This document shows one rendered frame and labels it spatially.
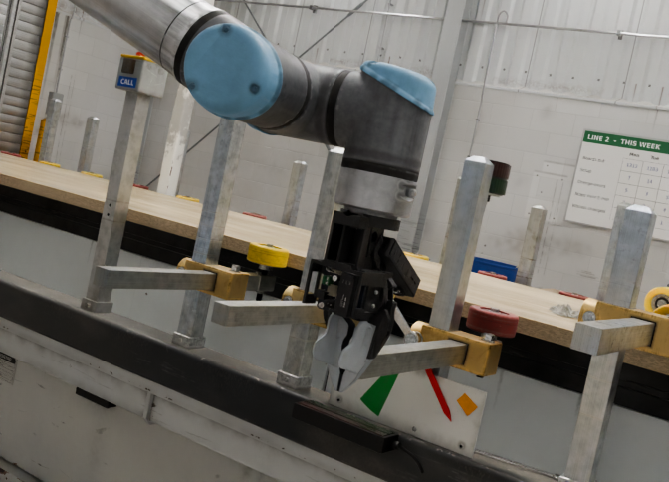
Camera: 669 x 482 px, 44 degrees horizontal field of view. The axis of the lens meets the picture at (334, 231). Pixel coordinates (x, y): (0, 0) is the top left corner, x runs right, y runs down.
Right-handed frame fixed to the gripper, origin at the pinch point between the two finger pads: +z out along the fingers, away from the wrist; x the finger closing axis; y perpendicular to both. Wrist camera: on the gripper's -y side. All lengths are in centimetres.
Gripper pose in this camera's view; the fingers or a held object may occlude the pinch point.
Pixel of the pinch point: (344, 380)
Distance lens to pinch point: 101.1
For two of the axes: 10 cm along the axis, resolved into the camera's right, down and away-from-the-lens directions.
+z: -2.1, 9.8, 0.5
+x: 8.2, 2.0, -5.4
